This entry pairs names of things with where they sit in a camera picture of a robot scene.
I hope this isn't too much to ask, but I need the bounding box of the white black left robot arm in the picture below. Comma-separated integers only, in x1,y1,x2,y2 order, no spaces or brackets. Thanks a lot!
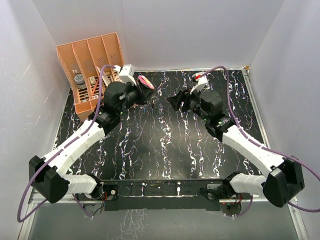
29,76,155,204

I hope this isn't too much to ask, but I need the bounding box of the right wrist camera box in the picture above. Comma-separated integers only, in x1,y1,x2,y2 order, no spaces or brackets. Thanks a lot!
190,72,208,94

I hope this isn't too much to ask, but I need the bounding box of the small white card box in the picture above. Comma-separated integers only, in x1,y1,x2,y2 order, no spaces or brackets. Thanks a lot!
88,76,97,86

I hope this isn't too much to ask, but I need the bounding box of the white packet in organizer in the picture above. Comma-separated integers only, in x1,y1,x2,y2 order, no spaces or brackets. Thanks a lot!
96,66,112,87

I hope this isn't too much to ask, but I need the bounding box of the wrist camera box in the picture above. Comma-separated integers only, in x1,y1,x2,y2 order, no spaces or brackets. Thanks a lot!
190,72,208,94
118,64,136,85

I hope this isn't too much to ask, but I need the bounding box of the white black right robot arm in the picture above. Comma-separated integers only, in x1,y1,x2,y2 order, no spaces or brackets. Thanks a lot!
166,88,305,208

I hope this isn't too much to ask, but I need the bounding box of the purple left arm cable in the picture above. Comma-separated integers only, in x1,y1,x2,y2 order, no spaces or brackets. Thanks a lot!
16,64,121,223

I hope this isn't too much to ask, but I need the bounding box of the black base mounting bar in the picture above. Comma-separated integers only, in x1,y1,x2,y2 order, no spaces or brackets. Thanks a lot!
74,178,253,212

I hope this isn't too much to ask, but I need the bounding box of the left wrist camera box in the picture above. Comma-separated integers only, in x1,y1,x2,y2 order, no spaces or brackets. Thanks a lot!
118,64,136,85

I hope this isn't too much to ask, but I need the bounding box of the round grey tin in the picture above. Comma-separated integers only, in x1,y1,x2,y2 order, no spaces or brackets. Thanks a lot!
74,74,87,90

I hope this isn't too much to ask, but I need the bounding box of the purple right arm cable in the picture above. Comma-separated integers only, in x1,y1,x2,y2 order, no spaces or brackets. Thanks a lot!
199,65,320,217

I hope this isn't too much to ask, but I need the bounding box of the pink keyring strap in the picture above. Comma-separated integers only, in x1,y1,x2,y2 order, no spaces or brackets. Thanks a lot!
137,75,155,91

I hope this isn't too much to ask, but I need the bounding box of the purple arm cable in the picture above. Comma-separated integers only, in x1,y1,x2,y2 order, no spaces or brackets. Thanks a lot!
199,65,320,217
16,64,121,223

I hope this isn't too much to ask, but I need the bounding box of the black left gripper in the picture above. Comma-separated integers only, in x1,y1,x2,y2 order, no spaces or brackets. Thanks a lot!
116,78,155,115

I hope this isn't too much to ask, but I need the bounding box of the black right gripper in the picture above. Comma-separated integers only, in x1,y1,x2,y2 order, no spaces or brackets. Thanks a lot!
167,85,210,123

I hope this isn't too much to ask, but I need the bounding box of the orange plastic file organizer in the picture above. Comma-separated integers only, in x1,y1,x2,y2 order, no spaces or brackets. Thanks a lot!
56,32,124,122

